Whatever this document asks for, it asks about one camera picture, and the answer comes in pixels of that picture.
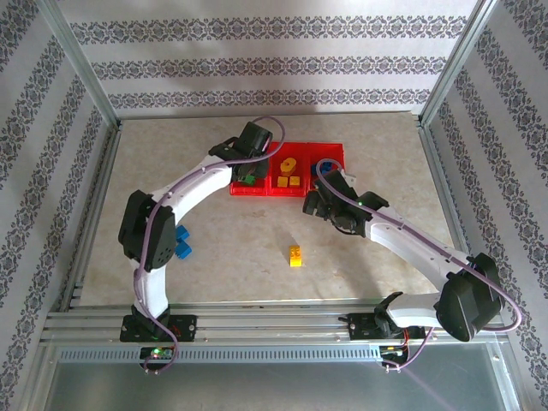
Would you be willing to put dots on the red bin with blue legos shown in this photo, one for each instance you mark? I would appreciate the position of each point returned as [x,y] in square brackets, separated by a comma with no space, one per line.
[329,150]

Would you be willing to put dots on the round yellow lego piece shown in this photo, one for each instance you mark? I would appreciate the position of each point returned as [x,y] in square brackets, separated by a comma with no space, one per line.
[287,166]

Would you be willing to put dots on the aluminium corner post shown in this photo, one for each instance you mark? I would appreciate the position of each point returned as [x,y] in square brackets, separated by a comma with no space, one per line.
[77,60]
[462,60]

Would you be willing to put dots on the grey metal sheet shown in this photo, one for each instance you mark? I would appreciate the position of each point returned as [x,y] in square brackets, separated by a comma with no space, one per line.
[257,387]

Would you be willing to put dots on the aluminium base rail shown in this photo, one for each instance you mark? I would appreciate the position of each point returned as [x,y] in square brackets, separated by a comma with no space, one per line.
[265,321]

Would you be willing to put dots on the control board with green light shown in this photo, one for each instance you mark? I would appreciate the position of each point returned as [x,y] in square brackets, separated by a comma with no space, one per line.
[157,353]

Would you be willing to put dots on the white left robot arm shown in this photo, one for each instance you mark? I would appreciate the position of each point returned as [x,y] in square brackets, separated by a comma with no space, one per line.
[192,188]

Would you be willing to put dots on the tall yellow lego brick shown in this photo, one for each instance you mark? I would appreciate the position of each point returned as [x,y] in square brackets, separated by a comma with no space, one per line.
[295,256]

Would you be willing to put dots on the aluminium side rail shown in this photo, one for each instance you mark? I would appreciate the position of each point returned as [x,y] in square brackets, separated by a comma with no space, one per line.
[92,214]
[445,192]

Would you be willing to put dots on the red bin with green lego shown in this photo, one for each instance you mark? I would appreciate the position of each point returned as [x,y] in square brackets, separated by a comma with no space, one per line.
[248,189]

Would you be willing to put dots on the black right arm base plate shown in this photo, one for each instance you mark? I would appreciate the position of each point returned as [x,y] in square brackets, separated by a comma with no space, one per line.
[361,325]

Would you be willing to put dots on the blue lego brick with studs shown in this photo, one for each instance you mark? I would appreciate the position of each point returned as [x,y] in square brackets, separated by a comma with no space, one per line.
[324,166]

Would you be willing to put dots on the small yellow lego brick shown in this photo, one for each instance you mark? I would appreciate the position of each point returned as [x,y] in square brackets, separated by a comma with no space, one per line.
[294,181]
[282,182]

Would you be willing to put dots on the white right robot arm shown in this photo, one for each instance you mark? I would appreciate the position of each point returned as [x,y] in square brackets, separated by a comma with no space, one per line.
[411,244]

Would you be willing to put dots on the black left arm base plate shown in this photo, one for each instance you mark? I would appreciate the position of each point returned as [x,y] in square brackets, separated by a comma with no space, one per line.
[186,327]

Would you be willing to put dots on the green lego brick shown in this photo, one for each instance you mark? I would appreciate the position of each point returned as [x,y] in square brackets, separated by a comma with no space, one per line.
[247,179]

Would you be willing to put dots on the red bin with yellow legos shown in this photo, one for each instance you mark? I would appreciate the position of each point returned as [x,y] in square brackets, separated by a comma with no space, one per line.
[301,190]

